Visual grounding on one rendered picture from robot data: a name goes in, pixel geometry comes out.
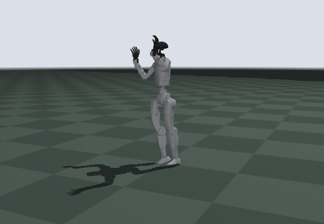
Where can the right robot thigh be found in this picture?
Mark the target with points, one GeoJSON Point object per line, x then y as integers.
{"type": "Point", "coordinates": [155, 117]}

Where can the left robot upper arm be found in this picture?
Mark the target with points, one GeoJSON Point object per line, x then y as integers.
{"type": "Point", "coordinates": [167, 62]}

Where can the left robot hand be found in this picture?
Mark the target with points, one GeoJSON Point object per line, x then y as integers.
{"type": "Point", "coordinates": [155, 45]}

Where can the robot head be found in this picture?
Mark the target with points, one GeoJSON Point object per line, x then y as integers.
{"type": "Point", "coordinates": [161, 46]}

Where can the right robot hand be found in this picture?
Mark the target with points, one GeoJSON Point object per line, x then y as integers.
{"type": "Point", "coordinates": [135, 54]}

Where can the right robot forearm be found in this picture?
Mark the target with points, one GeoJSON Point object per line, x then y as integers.
{"type": "Point", "coordinates": [138, 67]}

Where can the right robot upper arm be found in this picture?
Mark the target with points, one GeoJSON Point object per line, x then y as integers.
{"type": "Point", "coordinates": [149, 73]}

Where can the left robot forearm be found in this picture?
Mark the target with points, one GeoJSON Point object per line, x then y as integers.
{"type": "Point", "coordinates": [158, 60]}

